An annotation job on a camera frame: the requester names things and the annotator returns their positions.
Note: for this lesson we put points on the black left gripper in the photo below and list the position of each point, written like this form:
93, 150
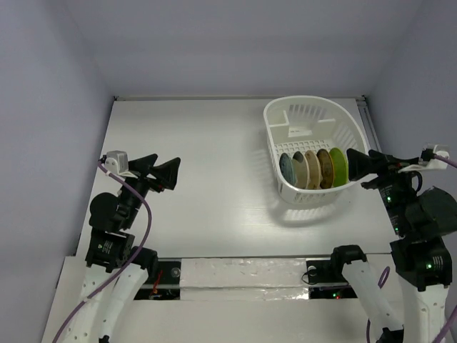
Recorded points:
166, 172

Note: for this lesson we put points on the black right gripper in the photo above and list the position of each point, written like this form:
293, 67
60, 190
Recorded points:
383, 166

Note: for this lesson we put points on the lime green plate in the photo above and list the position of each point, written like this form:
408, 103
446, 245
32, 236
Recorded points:
340, 167

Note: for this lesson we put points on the brown yellow patterned plate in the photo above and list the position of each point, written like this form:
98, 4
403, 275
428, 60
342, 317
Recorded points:
327, 171

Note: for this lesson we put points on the beige plate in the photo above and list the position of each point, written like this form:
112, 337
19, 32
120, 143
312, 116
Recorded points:
314, 170

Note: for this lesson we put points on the blue patterned plate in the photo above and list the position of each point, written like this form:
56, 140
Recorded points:
287, 170

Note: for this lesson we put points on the grey green plate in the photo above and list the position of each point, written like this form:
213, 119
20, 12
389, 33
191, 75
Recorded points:
301, 169

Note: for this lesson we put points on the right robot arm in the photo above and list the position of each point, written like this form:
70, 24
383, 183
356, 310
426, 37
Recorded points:
422, 262

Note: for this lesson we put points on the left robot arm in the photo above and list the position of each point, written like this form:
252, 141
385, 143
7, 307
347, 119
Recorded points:
117, 260

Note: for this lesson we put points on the white plastic dish rack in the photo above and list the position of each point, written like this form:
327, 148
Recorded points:
302, 123

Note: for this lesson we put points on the white foam block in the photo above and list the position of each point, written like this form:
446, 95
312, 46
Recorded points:
243, 279

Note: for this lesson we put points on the aluminium rail right side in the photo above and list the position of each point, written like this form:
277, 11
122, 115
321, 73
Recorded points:
372, 138

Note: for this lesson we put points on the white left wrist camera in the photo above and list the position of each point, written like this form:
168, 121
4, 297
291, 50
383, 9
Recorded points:
116, 162

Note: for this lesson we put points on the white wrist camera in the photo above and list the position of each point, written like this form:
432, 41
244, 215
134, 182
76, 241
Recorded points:
433, 157
116, 162

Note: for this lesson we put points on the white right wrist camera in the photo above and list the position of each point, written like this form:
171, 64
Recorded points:
433, 157

